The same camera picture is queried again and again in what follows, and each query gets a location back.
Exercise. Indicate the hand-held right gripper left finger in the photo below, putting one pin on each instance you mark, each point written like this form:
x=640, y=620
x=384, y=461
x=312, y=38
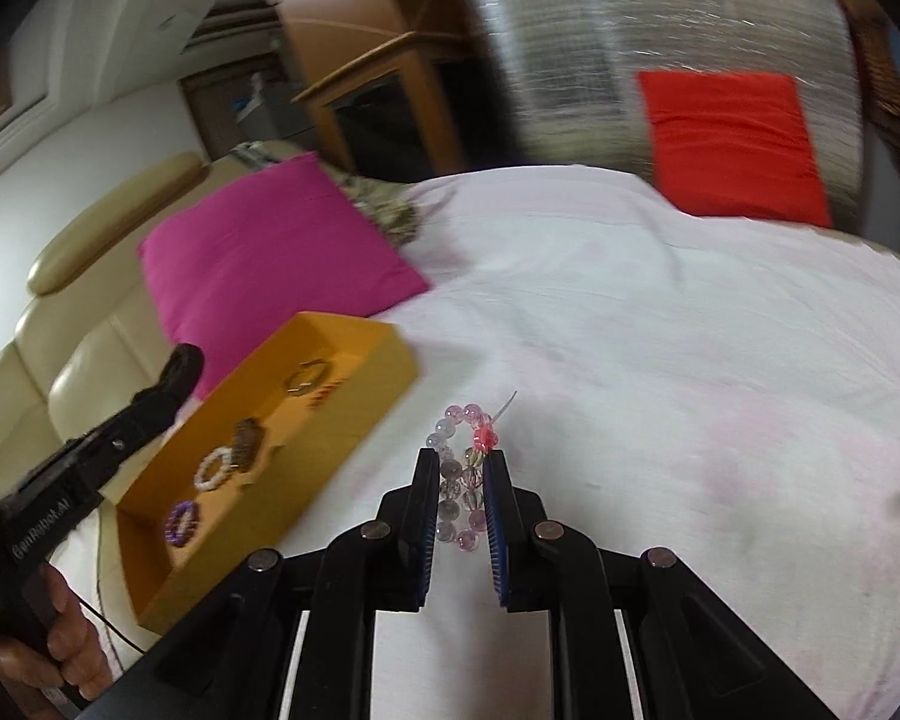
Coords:
x=421, y=510

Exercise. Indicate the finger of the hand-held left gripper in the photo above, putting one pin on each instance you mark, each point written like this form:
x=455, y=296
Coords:
x=139, y=424

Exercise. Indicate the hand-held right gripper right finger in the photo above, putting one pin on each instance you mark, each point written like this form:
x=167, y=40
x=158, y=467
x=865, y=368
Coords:
x=495, y=517

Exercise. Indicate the metal wristwatch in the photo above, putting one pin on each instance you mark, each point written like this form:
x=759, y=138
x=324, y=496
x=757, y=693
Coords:
x=246, y=441

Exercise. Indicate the silver bangle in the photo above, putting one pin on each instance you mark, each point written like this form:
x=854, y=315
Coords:
x=294, y=384

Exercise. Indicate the orange cardboard box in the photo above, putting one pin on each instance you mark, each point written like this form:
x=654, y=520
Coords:
x=322, y=345

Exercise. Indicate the person's left hand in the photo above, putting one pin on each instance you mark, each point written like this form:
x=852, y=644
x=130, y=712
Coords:
x=79, y=637

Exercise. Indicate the magenta pillow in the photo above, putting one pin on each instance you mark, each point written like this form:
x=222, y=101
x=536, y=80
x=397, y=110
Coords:
x=270, y=255

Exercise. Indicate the white embossed blanket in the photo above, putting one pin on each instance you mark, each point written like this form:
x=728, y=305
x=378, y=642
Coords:
x=645, y=360

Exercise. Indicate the patterned cloth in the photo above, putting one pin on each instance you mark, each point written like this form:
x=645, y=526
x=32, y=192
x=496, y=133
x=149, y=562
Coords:
x=382, y=206

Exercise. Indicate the red pillow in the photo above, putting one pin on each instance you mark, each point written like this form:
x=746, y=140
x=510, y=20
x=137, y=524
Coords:
x=727, y=142

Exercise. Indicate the wooden cabinet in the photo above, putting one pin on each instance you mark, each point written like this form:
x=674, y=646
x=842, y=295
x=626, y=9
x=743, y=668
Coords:
x=322, y=15

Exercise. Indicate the silver foil sheet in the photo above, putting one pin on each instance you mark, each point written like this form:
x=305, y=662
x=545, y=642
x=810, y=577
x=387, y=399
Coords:
x=570, y=52

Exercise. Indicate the wicker basket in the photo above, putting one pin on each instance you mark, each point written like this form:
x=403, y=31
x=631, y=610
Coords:
x=892, y=82

